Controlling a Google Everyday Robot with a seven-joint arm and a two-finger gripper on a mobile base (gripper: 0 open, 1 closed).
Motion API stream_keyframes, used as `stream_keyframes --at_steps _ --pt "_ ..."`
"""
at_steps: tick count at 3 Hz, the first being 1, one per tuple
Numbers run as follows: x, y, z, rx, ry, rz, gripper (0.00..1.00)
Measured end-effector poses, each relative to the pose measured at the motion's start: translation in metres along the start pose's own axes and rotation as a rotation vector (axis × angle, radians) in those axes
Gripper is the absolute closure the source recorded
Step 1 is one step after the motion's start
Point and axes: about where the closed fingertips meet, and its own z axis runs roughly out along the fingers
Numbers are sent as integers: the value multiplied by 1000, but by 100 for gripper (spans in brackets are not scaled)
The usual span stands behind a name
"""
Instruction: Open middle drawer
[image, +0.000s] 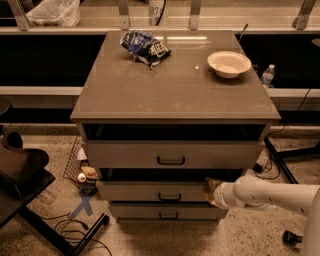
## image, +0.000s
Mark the wire basket with items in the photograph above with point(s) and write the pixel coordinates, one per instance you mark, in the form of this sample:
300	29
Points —
73	168

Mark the grey drawer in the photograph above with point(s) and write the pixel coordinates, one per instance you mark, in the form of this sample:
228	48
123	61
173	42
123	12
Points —
160	185
166	212
169	154

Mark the blue chip bag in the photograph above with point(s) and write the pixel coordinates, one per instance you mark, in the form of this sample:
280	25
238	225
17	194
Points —
144	47

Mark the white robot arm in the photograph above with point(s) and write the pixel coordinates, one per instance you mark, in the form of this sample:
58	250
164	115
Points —
249	192

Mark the white bowl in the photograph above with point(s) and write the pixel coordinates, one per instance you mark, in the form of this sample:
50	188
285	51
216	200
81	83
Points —
228	64

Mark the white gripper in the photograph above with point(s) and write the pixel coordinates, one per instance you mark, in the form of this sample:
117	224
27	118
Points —
221	196

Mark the grey drawer cabinet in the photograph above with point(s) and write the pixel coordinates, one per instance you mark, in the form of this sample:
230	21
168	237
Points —
180	100

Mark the black caster leg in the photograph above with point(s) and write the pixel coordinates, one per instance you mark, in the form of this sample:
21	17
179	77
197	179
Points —
291	239

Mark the clear water bottle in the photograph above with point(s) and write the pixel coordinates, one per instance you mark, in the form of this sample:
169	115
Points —
268	75

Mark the black stand leg right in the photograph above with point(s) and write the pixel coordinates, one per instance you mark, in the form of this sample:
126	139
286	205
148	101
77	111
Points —
280	157

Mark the brown chair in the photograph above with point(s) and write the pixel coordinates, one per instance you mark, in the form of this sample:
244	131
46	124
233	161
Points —
19	165

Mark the white plastic bag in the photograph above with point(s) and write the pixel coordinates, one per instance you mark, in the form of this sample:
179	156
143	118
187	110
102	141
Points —
55	13

